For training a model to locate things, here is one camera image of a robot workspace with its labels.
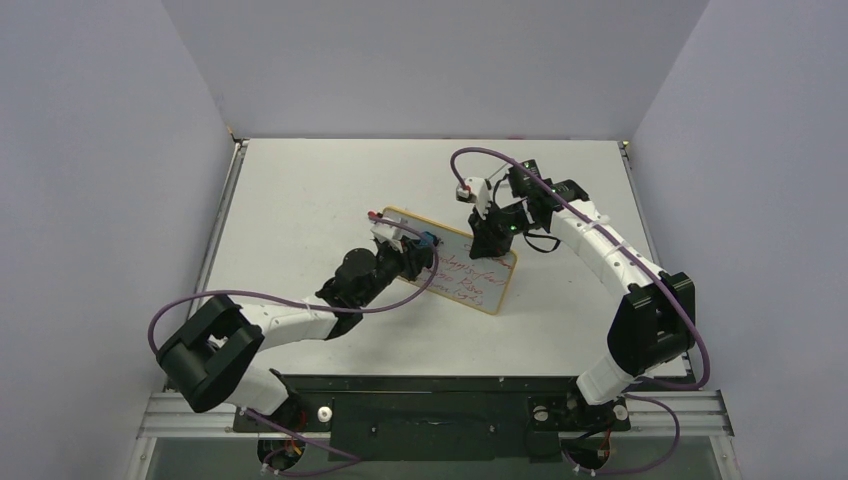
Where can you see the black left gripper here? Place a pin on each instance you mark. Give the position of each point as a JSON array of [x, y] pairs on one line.
[[411, 260]]

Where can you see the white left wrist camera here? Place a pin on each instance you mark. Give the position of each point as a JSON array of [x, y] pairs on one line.
[[389, 231]]

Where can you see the blue whiteboard eraser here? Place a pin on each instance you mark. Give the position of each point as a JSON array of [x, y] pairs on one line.
[[430, 238]]

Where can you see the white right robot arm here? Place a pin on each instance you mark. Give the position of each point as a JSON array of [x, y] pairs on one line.
[[652, 324]]

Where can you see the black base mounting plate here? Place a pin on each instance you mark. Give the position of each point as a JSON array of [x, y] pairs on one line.
[[539, 418]]

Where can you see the yellow framed whiteboard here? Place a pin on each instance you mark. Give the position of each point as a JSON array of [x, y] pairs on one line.
[[480, 284]]

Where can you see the aluminium front rail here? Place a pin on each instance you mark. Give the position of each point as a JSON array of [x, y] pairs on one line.
[[700, 414]]

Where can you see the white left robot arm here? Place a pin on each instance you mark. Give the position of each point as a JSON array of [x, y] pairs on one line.
[[210, 358]]

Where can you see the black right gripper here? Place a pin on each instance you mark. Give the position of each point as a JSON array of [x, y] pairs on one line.
[[489, 234]]

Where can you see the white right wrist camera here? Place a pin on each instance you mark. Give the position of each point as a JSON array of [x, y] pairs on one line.
[[478, 192]]

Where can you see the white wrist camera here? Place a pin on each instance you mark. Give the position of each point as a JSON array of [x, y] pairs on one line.
[[389, 231], [478, 192]]

